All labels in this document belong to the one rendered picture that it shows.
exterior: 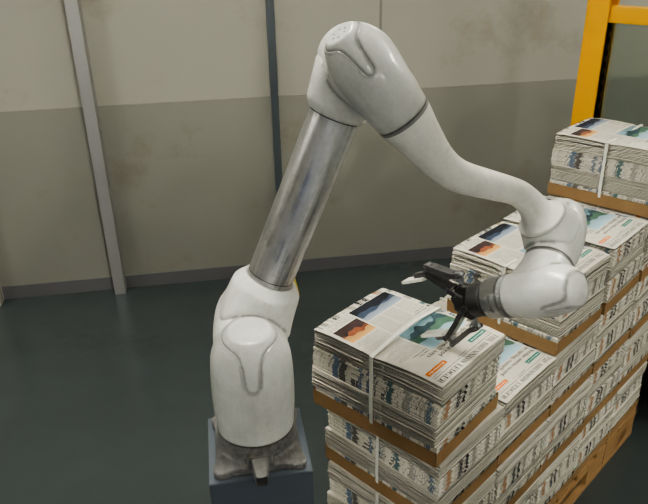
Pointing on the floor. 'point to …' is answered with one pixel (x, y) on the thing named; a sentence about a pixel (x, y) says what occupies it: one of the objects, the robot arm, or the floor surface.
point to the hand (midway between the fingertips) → (418, 307)
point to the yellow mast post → (593, 60)
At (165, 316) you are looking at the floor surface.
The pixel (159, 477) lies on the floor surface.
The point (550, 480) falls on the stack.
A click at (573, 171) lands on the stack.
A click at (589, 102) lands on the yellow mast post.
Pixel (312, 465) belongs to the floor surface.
